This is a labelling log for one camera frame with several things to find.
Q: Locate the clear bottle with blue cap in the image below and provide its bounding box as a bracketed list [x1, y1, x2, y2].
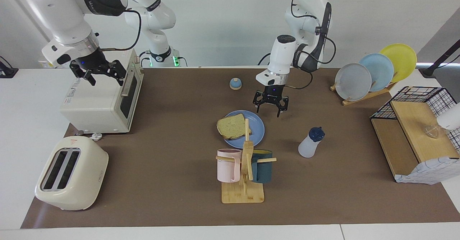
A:
[298, 126, 326, 158]

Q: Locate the white toaster oven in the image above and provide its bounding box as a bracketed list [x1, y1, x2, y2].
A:
[60, 48, 144, 134]

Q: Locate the brown table mat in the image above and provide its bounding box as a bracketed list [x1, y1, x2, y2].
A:
[20, 68, 460, 229]

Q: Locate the cream two-slot toaster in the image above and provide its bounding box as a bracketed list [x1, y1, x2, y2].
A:
[34, 136, 109, 211]

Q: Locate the wooden plate rack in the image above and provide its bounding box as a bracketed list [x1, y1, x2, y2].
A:
[330, 82, 397, 106]

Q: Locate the grey plate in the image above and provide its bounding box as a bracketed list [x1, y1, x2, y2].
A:
[335, 63, 372, 101]

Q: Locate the black stand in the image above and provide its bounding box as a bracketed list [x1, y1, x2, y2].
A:
[419, 41, 460, 78]

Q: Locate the wooden shelf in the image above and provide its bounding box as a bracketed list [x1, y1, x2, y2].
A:
[371, 101, 460, 177]

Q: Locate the dark teal mug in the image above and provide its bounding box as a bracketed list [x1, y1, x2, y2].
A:
[251, 149, 273, 183]

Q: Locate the pink mug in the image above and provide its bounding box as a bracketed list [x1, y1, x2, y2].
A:
[217, 149, 242, 183]

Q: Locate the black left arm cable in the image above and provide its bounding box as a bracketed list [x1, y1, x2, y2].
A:
[287, 0, 337, 89]

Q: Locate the blue round plate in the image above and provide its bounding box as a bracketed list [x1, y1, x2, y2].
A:
[219, 110, 265, 149]

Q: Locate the black wire basket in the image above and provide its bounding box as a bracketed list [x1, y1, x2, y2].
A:
[370, 86, 460, 161]

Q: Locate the white cylindrical object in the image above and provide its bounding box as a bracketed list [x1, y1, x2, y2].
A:
[437, 103, 460, 131]

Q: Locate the light blue plate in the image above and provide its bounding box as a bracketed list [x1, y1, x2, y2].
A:
[359, 53, 395, 92]

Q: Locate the black device with cable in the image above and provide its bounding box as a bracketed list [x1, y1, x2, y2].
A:
[0, 56, 19, 79]

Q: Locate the bread slice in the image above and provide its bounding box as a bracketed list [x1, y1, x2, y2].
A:
[217, 113, 252, 140]

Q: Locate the wooden mug rack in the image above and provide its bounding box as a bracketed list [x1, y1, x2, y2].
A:
[216, 118, 277, 204]

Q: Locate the yellow plate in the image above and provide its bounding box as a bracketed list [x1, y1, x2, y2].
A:
[380, 43, 417, 83]

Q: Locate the clear glass cup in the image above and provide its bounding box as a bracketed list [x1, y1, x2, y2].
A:
[424, 124, 441, 139]

